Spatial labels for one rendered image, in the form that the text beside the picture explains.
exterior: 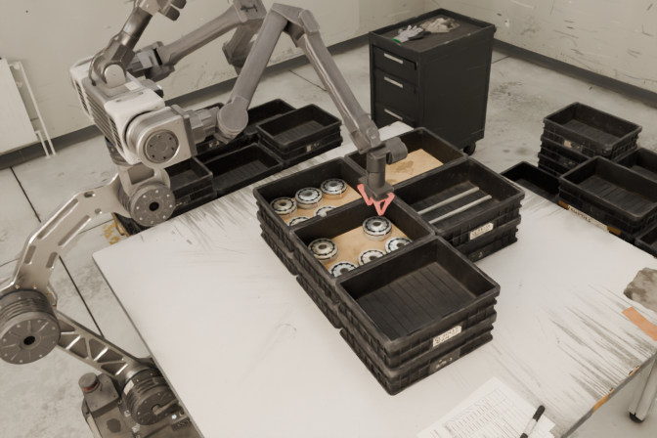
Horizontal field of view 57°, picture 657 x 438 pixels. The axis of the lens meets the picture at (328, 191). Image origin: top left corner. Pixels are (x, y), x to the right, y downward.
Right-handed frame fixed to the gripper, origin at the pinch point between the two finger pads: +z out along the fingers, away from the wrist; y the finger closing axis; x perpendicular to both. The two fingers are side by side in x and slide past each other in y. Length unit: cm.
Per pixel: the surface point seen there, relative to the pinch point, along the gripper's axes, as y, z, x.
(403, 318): -24.2, 23.9, 6.0
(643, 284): -48, 33, -77
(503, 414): -59, 36, -4
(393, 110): 144, 59, -111
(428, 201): 18.0, 22.8, -36.6
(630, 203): 0, 53, -140
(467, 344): -37.2, 31.9, -8.9
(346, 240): 15.9, 23.8, 1.2
